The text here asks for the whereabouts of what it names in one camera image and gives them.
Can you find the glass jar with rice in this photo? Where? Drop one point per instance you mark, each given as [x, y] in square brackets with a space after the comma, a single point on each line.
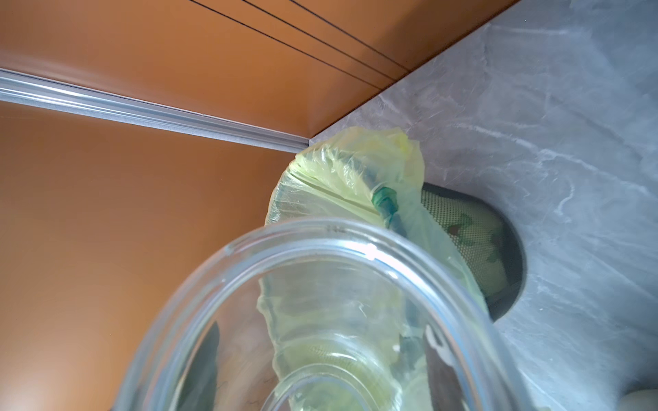
[210, 349]

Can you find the rice jar cream lid left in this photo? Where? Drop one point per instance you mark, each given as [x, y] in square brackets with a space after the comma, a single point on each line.
[639, 400]

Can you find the yellow-green plastic bin liner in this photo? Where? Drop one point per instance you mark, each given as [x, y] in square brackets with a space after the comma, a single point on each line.
[349, 174]

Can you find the green mesh trash bin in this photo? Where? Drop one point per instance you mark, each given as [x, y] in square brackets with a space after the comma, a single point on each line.
[477, 245]

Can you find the left aluminium corner post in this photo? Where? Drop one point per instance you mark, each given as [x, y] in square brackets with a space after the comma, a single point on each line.
[35, 91]

